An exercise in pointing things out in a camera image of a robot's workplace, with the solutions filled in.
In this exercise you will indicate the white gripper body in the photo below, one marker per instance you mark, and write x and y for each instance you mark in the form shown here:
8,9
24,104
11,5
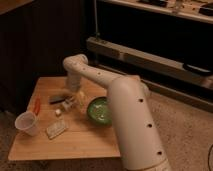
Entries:
73,83

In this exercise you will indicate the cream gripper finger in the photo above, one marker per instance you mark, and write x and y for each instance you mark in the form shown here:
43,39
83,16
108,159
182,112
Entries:
81,98

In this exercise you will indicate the white plastic bottle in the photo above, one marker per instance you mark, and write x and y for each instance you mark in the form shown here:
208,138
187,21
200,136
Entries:
68,103

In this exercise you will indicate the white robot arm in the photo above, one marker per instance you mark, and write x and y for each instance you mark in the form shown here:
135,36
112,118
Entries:
137,136

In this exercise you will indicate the green ceramic bowl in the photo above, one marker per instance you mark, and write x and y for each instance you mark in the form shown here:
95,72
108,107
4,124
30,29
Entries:
98,112

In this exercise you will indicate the black rectangular block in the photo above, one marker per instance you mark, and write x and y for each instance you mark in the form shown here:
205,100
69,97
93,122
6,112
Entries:
56,99

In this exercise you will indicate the clear plastic packet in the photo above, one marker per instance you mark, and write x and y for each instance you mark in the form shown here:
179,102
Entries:
56,129

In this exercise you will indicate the wooden table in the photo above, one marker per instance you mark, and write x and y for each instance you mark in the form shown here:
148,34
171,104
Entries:
81,140

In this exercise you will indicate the white plastic cup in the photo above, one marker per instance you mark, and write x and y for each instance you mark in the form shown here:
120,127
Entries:
27,123

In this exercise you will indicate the long grey shelf beam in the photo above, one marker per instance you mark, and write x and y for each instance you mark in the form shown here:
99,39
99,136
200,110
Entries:
149,61

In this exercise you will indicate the black object on shelf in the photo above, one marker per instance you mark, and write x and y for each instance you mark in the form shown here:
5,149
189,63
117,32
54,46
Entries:
197,70

